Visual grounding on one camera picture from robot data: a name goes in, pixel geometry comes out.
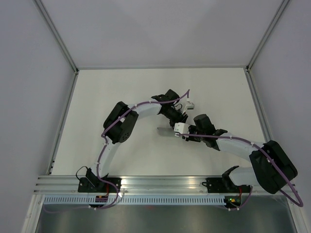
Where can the left aluminium frame post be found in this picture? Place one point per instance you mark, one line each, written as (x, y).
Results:
(55, 33)

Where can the aluminium mounting rail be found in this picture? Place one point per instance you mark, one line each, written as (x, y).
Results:
(131, 185)

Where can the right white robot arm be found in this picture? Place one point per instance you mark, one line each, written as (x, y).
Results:
(270, 167)

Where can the white slotted cable duct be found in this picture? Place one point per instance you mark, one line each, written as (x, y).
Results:
(137, 200)

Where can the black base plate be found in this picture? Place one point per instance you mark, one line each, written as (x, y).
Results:
(220, 185)
(85, 186)

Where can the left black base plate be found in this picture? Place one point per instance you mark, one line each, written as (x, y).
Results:
(85, 186)

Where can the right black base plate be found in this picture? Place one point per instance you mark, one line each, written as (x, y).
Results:
(220, 185)

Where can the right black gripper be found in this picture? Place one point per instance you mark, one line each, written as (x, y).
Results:
(190, 139)

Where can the right aluminium frame post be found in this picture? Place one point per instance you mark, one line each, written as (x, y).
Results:
(268, 32)

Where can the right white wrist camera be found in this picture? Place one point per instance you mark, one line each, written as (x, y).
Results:
(181, 129)

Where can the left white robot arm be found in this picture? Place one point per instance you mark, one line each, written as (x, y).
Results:
(118, 128)

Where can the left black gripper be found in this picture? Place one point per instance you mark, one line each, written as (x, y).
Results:
(180, 118)

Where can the aluminium frame post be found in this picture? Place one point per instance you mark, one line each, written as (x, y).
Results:
(55, 33)
(268, 32)

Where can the grey cloth napkin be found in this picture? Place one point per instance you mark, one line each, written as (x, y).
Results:
(167, 132)

